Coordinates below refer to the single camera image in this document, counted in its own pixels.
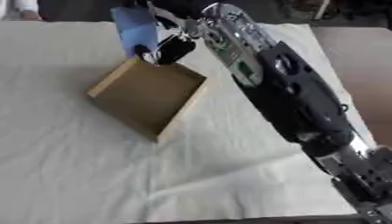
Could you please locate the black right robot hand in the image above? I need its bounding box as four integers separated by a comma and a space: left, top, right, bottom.
133, 1, 202, 67

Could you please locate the blue rectangular block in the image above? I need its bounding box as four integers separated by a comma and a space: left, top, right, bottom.
108, 6, 163, 60

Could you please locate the tan cardboard box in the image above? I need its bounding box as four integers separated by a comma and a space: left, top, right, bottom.
84, 57, 210, 143

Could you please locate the person's hand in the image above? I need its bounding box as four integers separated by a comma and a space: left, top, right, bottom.
18, 10, 45, 22

